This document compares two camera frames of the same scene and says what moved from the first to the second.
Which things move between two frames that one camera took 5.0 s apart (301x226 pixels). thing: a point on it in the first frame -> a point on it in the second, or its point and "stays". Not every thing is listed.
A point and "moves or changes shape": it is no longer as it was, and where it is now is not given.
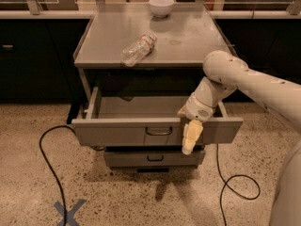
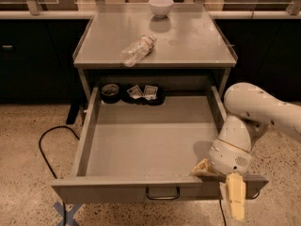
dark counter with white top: (38, 48) stays
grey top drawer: (149, 121) moves or changes shape
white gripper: (198, 109) -> (228, 157)
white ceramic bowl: (161, 7) stays
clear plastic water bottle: (138, 49) stays
